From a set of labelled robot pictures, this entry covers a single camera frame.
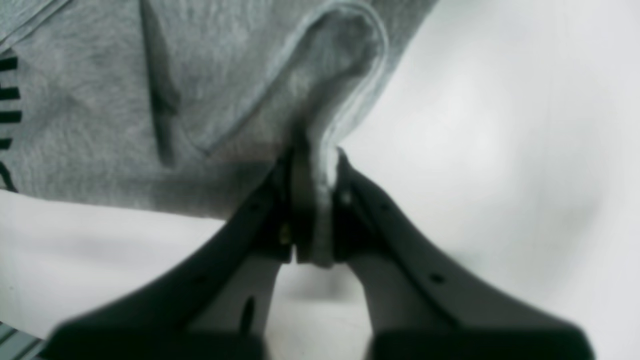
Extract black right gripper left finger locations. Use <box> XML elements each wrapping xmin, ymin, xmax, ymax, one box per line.
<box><xmin>42</xmin><ymin>129</ymin><xmax>313</xmax><ymax>360</ymax></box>

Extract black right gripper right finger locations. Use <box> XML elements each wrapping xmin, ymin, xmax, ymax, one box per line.
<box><xmin>333</xmin><ymin>151</ymin><xmax>595</xmax><ymax>360</ymax></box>

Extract grey T-shirt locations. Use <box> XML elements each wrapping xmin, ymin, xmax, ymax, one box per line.
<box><xmin>1</xmin><ymin>0</ymin><xmax>436</xmax><ymax>266</ymax></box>

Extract aluminium frame rail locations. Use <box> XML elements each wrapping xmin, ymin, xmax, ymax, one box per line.
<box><xmin>0</xmin><ymin>323</ymin><xmax>46</xmax><ymax>360</ymax></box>

